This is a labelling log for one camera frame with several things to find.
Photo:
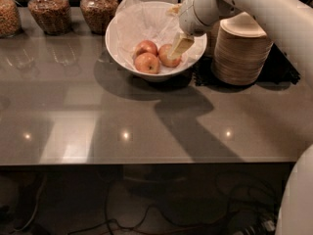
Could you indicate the red apple right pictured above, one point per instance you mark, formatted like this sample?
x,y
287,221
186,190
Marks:
x,y
162,54

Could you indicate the red apple front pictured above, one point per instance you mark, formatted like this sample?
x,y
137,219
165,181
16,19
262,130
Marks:
x,y
147,63

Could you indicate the glass jar left edge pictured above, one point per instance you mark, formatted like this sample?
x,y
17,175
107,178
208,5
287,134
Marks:
x,y
10,20

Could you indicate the front stack of paper bowls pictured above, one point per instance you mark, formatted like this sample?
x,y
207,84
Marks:
x,y
241,49

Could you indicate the glass jar of nuts right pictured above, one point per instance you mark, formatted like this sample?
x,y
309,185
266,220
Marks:
x,y
98,14

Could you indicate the red apple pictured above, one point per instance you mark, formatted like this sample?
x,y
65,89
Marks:
x,y
145,46
147,63
162,54

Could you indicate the glass jar of cereal middle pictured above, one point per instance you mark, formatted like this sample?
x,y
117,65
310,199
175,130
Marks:
x,y
52,16

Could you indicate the rear stack of paper bowls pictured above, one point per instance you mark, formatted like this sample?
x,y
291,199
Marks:
x,y
211,36

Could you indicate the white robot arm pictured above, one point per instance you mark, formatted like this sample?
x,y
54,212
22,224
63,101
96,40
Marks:
x,y
289,23

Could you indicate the black mat under bowl stacks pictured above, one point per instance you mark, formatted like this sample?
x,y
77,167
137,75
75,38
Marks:
x,y
277,72

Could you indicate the white paper bowl liner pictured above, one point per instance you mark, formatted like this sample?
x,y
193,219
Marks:
x,y
143,23

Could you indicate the red apple back left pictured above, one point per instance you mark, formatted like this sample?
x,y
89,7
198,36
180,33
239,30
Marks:
x,y
145,46

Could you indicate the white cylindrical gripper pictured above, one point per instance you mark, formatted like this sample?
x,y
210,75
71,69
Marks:
x,y
190,20

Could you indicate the stack of paper bowls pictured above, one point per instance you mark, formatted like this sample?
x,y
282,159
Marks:
x,y
241,49
211,36

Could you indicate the white ceramic bowl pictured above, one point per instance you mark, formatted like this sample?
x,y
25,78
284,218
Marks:
x,y
112,43

